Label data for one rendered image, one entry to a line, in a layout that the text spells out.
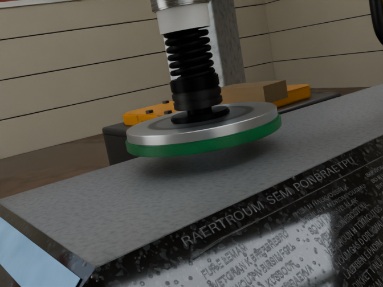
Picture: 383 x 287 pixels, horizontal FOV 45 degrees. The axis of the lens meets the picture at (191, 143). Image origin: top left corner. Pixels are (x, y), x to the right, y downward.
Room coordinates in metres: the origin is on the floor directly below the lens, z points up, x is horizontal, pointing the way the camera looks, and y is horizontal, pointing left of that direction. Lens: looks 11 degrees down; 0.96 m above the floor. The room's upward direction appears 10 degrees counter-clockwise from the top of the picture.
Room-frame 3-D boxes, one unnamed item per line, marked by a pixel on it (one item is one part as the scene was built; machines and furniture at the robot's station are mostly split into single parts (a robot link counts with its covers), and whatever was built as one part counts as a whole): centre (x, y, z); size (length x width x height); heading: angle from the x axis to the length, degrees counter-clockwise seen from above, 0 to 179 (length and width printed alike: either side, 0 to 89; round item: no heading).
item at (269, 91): (1.34, -0.19, 0.81); 0.20 x 0.10 x 0.05; 40
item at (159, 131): (0.65, -0.02, 0.86); 0.21 x 0.21 x 0.01
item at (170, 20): (0.65, -0.02, 1.00); 0.07 x 0.07 x 0.04
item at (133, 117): (1.58, -0.10, 0.76); 0.49 x 0.49 x 0.05; 32
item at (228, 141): (0.65, -0.02, 0.85); 0.22 x 0.22 x 0.04
